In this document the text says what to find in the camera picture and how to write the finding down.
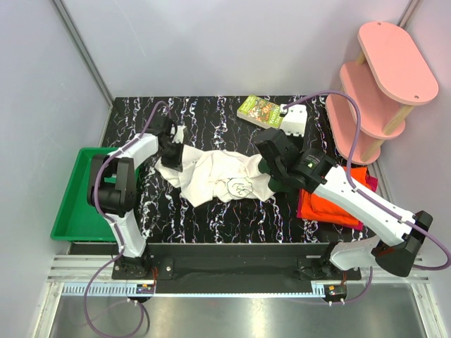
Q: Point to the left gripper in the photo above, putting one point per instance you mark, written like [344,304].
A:
[176,163]

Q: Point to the green paperback book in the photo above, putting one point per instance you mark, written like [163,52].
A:
[260,112]

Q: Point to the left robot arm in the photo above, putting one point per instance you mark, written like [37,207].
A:
[112,187]

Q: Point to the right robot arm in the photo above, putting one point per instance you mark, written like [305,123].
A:
[399,234]

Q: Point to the green plastic tray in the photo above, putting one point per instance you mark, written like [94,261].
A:
[76,220]

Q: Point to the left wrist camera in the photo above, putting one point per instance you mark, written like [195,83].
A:
[179,134]

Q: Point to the white and green t-shirt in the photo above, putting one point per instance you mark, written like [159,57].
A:
[226,175]

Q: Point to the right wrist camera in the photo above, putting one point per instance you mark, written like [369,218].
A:
[294,120]

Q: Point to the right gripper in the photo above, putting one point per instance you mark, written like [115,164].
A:
[296,140]

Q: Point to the pink three-tier shelf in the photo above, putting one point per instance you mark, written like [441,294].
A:
[388,79]

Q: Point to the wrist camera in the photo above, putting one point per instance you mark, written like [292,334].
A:
[294,120]
[179,134]

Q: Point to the magenta folded t-shirt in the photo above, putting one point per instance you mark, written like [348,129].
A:
[370,181]

